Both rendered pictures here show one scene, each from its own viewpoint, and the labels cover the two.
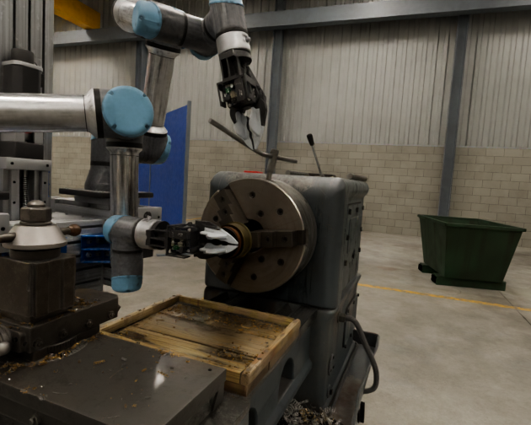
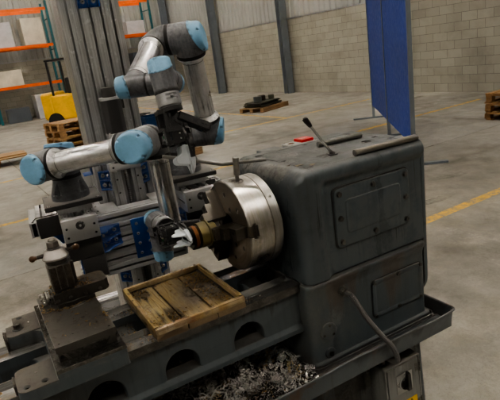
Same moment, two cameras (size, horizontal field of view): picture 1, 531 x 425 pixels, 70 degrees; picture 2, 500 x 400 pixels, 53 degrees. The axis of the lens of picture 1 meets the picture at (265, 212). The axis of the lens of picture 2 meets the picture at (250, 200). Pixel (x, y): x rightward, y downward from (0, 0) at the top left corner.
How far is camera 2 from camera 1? 1.18 m
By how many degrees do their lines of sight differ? 41
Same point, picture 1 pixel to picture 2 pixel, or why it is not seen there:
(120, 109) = (125, 149)
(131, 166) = (160, 171)
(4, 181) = (113, 179)
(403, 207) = not seen: outside the picture
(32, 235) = (48, 255)
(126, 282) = (158, 255)
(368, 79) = not seen: outside the picture
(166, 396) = (78, 334)
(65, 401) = (50, 328)
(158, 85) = (194, 86)
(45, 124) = (94, 163)
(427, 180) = not seen: outside the picture
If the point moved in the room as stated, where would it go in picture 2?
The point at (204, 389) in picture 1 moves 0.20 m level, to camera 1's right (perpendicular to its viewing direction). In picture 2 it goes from (94, 334) to (142, 354)
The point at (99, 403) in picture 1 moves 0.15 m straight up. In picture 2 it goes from (58, 332) to (44, 283)
